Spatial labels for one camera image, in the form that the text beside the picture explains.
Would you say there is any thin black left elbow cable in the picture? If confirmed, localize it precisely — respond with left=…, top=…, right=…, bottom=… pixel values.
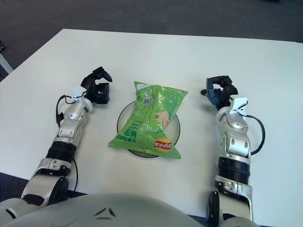
left=71, top=157, right=79, bottom=192

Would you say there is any white plate with black rim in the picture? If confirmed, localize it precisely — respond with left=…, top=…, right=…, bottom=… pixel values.
left=116, top=100, right=182, bottom=158

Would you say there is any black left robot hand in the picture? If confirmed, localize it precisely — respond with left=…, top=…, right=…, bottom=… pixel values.
left=80, top=67, right=113, bottom=106

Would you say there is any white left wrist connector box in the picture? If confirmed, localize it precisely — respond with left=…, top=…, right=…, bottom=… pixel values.
left=72, top=87, right=86, bottom=103

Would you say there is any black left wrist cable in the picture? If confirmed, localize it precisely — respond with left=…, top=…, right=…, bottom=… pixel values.
left=55, top=94, right=76, bottom=128

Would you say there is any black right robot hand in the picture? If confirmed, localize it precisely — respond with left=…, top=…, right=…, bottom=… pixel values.
left=200, top=75, right=239, bottom=111

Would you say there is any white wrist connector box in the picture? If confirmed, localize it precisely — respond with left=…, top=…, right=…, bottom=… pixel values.
left=72, top=87, right=86, bottom=103
left=229, top=96, right=249, bottom=116

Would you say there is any green potato chips bag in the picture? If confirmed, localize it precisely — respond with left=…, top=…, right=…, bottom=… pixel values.
left=108, top=80, right=189, bottom=160

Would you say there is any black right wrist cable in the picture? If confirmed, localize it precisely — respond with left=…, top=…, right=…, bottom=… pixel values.
left=245, top=114, right=265, bottom=156

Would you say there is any grey robot torso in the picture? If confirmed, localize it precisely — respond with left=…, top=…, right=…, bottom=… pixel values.
left=0, top=192, right=256, bottom=227

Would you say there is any white right wrist connector box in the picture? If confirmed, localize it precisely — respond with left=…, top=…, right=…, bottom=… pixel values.
left=229, top=96, right=249, bottom=116

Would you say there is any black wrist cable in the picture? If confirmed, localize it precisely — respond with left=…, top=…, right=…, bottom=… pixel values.
left=245, top=114, right=265, bottom=156
left=55, top=94, right=76, bottom=128

